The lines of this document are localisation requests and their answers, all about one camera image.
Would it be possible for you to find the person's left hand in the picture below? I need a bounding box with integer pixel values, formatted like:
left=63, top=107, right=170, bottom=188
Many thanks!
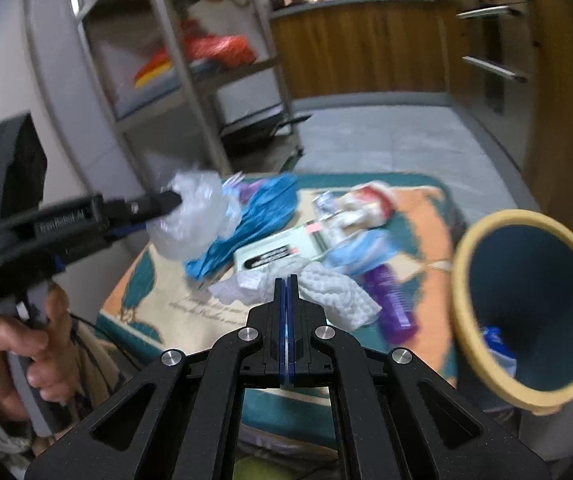
left=0, top=281, right=75, bottom=412

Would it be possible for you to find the purple snack packet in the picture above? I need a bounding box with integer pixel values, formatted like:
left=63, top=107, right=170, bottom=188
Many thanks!
left=361, top=262, right=418, bottom=345

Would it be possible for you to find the white paper towel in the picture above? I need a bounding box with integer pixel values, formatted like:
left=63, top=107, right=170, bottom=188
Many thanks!
left=208, top=262, right=382, bottom=332

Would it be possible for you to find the wooden kitchen cabinet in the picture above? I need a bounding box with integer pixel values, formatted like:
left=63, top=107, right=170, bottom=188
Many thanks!
left=268, top=0, right=456, bottom=102

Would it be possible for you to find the tall wooden cabinet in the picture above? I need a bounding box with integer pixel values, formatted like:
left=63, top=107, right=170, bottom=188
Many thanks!
left=519, top=0, right=573, bottom=241

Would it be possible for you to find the metal shelf cart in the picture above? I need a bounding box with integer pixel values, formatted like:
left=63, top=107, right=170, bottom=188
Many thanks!
left=69, top=0, right=313, bottom=182

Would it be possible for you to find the built-in oven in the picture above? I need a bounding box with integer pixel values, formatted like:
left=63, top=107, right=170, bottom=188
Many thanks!
left=455, top=0, right=530, bottom=116

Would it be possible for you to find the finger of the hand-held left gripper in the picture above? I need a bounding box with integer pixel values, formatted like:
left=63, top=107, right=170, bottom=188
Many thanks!
left=104, top=188, right=184, bottom=239

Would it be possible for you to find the printed mat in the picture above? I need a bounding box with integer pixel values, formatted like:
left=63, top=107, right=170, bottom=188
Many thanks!
left=96, top=172, right=468, bottom=452

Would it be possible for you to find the clear plastic bag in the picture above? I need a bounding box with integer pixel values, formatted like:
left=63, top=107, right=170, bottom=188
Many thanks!
left=146, top=169, right=242, bottom=262

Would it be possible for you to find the blue face mask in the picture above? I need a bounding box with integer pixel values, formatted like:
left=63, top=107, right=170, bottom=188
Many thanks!
left=323, top=229, right=398, bottom=277

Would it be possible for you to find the red and white packet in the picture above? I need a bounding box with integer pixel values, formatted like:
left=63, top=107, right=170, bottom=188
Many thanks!
left=339, top=182, right=400, bottom=232

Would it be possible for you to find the black cable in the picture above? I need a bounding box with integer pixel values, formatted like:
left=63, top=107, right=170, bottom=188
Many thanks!
left=68, top=312, right=140, bottom=368

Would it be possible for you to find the black tray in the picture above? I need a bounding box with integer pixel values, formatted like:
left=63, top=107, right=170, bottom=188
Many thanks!
left=218, top=112, right=313, bottom=157

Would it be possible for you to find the white and green box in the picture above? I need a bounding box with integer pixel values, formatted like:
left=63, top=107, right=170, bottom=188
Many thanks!
left=233, top=224, right=328, bottom=282

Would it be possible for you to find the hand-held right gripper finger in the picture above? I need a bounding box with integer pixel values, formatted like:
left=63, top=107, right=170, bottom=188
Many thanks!
left=287, top=274, right=552, bottom=480
left=24, top=277, right=288, bottom=480

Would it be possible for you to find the blue plastic bag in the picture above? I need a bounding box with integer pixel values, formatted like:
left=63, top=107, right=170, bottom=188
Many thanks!
left=183, top=174, right=300, bottom=282

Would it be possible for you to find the red plastic bag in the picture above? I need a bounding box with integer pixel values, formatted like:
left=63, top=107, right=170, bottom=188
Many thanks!
left=180, top=19, right=258, bottom=67

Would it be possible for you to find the yellow-rimmed blue bin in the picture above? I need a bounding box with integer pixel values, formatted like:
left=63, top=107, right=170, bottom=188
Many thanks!
left=451, top=208, right=573, bottom=417

